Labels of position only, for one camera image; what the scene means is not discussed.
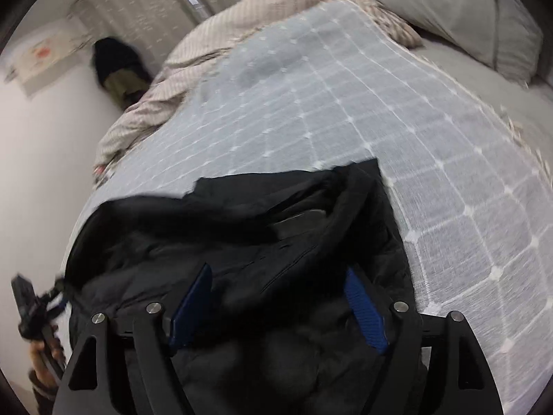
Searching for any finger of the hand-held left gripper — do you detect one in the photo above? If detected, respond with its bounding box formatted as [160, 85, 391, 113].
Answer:
[42, 277, 73, 317]

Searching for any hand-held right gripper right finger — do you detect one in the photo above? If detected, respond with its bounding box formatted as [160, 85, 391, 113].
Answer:
[343, 266, 504, 415]

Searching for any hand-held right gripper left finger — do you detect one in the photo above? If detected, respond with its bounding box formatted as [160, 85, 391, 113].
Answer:
[52, 263, 213, 415]

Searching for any black quilted jacket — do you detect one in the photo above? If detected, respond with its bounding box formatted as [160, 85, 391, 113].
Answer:
[65, 158, 429, 415]

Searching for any person's left forearm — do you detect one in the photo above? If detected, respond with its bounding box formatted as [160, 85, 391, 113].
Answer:
[29, 381, 60, 415]

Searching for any person's left hand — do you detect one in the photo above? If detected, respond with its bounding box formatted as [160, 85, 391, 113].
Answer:
[28, 338, 66, 392]

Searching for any striped duvet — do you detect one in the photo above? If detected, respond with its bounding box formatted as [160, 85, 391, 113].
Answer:
[93, 0, 425, 191]

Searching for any white grid blanket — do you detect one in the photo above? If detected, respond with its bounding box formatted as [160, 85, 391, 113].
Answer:
[71, 0, 553, 415]

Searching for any grey bed sheet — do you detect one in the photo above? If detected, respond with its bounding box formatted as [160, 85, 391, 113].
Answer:
[410, 43, 553, 158]

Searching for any beige curtain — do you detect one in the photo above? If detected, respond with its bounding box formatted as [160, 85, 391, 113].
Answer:
[71, 0, 373, 76]

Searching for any grey pillow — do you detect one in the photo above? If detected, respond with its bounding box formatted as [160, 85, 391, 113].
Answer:
[371, 0, 544, 85]

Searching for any wall poster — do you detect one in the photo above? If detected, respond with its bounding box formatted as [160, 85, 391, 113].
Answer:
[2, 24, 88, 101]

